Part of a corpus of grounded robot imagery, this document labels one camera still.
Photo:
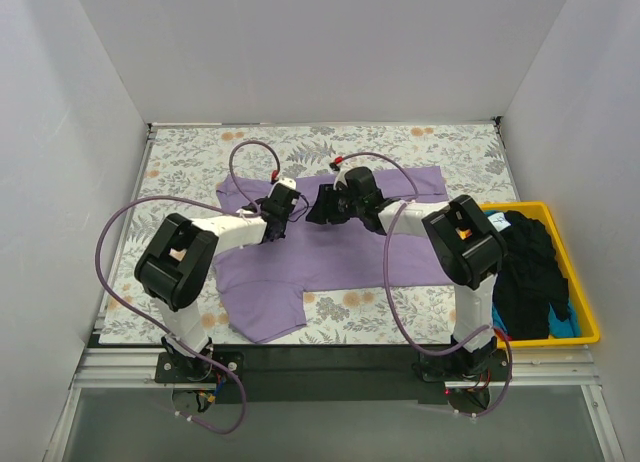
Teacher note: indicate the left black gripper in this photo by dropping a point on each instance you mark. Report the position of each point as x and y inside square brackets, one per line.
[275, 227]

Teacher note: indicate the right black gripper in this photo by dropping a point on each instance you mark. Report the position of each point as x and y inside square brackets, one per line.
[327, 205]

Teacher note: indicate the purple t shirt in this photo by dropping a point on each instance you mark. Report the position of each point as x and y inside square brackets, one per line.
[319, 284]

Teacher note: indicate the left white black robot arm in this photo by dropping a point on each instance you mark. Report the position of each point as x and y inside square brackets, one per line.
[175, 264]

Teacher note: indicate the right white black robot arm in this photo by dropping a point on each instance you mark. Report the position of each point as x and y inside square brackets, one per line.
[468, 247]

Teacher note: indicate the floral table mat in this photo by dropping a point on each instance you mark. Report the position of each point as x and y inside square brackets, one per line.
[188, 164]

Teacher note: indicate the teal t shirt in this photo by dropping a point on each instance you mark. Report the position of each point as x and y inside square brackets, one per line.
[560, 327]

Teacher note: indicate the yellow plastic bin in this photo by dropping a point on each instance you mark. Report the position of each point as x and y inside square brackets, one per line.
[538, 300]

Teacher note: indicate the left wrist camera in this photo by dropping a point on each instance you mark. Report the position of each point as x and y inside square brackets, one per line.
[278, 179]

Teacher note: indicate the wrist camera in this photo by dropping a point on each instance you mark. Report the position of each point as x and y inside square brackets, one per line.
[339, 168]
[278, 179]

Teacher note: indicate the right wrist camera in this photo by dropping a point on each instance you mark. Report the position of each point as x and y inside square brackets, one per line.
[339, 168]

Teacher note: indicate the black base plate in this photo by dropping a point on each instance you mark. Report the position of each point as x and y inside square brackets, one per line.
[318, 373]

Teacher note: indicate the aluminium frame rail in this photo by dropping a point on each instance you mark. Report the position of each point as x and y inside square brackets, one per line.
[107, 367]

